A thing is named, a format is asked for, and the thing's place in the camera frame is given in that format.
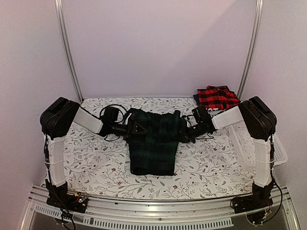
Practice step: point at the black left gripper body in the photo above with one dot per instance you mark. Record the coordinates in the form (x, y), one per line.
(128, 135)

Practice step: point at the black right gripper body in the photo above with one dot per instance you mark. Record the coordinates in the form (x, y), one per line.
(191, 134)

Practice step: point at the dark green plaid garment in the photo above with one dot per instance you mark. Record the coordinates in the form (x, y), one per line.
(155, 152)

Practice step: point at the red black plaid shirt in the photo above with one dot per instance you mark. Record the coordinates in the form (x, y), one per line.
(217, 98)

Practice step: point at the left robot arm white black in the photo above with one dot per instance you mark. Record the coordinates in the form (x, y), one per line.
(56, 121)

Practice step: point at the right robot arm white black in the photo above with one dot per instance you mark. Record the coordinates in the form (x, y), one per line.
(260, 122)

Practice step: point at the white plastic laundry basket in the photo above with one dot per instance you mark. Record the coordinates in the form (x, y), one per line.
(245, 150)

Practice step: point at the folded navy blue shirt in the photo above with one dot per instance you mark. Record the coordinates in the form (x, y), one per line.
(196, 99)

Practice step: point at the floral patterned table cloth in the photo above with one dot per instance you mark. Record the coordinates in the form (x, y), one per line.
(209, 168)

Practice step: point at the aluminium front rail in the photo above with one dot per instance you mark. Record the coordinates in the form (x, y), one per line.
(113, 213)

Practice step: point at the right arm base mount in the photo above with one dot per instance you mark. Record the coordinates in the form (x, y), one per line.
(260, 198)

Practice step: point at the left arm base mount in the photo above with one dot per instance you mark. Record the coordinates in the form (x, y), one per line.
(59, 197)

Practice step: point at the left aluminium frame post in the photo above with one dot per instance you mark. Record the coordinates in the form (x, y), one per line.
(67, 49)

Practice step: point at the aluminium frame post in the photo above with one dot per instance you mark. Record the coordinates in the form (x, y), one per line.
(67, 49)
(251, 48)

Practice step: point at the right aluminium frame post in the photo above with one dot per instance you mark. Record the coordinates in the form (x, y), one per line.
(251, 48)

